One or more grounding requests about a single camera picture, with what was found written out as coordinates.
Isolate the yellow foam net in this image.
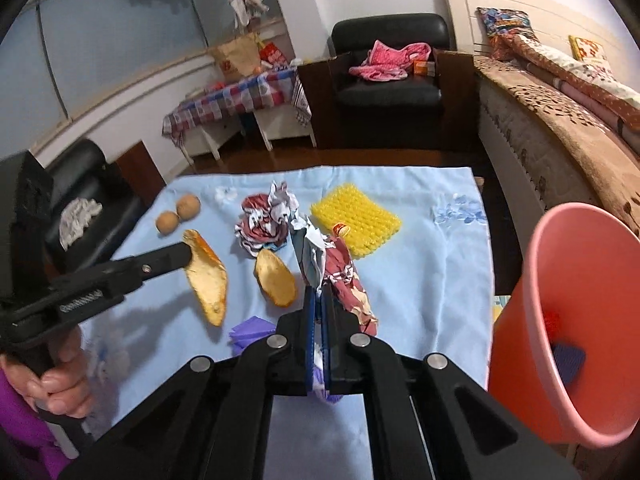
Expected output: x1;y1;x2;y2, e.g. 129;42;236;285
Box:
309;183;403;260

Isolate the long orange peel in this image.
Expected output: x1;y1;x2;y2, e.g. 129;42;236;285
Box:
180;228;229;328

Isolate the yellow flower pillow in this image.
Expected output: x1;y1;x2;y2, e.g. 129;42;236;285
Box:
568;35;614;74

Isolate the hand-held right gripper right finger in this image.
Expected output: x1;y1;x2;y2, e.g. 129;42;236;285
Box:
320;286;583;480

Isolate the black armchair with white cloth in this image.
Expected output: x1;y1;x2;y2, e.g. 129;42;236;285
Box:
30;138;167;282

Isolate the black leather armchair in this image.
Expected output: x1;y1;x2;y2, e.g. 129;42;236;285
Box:
297;13;476;151

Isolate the red dotted quilt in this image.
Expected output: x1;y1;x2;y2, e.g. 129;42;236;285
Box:
505;34;640;134

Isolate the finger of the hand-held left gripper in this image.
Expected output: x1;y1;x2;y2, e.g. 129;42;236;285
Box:
111;241;194;294

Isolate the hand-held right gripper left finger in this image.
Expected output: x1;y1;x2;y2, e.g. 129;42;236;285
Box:
57;286;321;480

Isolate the pink garment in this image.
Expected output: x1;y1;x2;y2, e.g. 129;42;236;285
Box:
348;39;434;83

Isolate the brown leaf patterned blanket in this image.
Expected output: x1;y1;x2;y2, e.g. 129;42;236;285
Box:
473;55;640;239

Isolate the red gift bag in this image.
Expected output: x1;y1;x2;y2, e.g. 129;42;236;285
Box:
257;42;286;69

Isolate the person's left hand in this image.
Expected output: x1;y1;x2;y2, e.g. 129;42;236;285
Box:
0;327;97;419

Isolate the red white crumpled paper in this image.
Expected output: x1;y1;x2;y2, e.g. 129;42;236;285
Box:
234;181;304;257

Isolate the grey white paper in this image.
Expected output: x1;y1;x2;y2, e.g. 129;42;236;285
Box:
289;214;334;297

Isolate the comic print pillow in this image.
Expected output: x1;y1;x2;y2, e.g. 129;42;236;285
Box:
475;7;534;61

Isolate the white crumpled cloth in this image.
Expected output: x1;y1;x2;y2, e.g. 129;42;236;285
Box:
58;197;104;251

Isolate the red floral wrapper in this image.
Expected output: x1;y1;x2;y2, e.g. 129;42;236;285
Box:
322;234;379;337

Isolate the person's left forearm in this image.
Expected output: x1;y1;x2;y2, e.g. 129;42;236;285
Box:
0;372;68;480

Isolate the blue foam net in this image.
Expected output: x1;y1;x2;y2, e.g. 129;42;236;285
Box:
551;341;587;387

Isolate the brown paper bag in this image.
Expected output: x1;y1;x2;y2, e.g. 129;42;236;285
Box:
209;32;261;81

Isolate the checkered cloth side table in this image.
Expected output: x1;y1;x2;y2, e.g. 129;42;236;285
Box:
162;67;314;149

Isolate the white hanging rag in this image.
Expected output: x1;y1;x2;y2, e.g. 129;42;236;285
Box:
228;0;271;26

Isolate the light blue cloth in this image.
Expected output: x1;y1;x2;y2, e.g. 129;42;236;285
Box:
80;164;494;480

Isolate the pink plastic bin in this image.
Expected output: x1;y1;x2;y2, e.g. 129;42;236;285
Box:
487;202;640;451

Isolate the cream wooden bed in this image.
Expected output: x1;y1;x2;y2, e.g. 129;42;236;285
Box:
442;0;640;241

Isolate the white side table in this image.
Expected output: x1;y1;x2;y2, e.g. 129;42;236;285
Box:
177;104;317;164

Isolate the short orange peel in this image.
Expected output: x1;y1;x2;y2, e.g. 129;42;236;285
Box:
253;248;297;308

